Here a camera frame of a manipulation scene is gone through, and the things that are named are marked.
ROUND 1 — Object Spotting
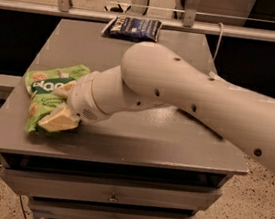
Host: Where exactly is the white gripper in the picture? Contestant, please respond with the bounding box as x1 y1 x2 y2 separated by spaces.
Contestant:
38 71 109 132

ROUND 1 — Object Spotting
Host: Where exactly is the green rice chip bag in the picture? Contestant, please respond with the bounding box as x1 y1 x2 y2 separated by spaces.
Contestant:
24 65 90 133

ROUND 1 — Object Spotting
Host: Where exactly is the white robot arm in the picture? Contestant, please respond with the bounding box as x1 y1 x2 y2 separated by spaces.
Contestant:
38 42 275 175

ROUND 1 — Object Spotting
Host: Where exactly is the blue chip bag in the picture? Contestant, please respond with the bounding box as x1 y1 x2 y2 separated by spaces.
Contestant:
101 15 162 42

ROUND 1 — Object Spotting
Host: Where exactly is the green Kettle jalapeno chip bag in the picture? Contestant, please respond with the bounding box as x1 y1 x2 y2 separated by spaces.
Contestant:
204 71 223 141

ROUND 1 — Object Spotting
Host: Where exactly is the grey drawer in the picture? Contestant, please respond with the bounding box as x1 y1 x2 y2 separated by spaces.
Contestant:
0 169 222 211
28 199 196 219

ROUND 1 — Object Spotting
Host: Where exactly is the grey drawer cabinet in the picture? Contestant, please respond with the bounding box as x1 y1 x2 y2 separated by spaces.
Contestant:
0 8 266 219

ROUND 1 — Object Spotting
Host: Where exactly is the top grey drawer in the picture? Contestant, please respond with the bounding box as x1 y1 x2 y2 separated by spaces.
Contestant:
0 169 222 211

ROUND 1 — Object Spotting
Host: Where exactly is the grey metal railing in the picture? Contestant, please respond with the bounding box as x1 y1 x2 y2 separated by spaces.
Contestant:
0 0 275 46

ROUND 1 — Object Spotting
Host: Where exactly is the white cable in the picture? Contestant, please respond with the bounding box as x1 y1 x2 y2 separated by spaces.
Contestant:
211 21 225 64

